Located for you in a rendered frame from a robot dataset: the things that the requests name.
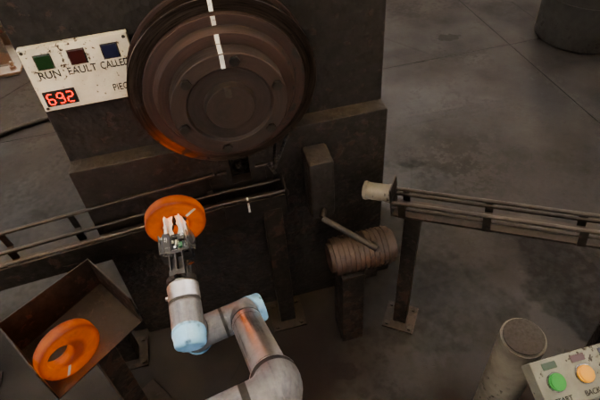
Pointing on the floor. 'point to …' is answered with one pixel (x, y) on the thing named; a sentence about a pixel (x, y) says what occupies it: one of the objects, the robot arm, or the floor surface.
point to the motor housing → (354, 296)
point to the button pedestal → (539, 382)
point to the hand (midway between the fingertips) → (173, 215)
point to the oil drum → (571, 3)
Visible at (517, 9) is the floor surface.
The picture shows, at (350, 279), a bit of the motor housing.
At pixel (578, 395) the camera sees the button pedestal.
